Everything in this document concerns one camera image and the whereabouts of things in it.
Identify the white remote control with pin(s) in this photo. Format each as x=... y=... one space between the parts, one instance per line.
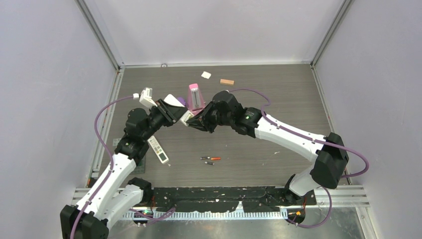
x=158 y=150
x=186 y=116

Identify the purple round object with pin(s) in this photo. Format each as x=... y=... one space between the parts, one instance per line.
x=182 y=101

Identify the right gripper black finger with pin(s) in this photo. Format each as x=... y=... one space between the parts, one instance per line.
x=207 y=113
x=197 y=122

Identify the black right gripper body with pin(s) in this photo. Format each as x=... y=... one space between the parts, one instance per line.
x=214 y=118

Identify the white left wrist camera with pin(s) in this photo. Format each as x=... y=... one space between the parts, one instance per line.
x=146 y=98

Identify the small wooden block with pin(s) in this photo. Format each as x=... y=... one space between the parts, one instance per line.
x=227 y=82

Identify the grey building baseplate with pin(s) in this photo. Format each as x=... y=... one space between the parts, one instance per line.
x=140 y=168

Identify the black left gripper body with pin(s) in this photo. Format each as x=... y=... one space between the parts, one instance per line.
x=160 y=115

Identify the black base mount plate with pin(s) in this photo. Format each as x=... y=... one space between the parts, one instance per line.
x=221 y=199

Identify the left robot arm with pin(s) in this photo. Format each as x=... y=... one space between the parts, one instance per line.
x=97 y=212

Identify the pink metronome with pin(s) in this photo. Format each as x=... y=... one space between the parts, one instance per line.
x=195 y=102

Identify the white battery cover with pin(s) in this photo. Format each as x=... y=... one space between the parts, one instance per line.
x=206 y=75

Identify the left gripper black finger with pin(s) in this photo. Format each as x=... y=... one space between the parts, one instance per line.
x=174 y=114
x=170 y=102

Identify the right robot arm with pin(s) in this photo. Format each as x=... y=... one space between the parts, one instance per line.
x=325 y=153

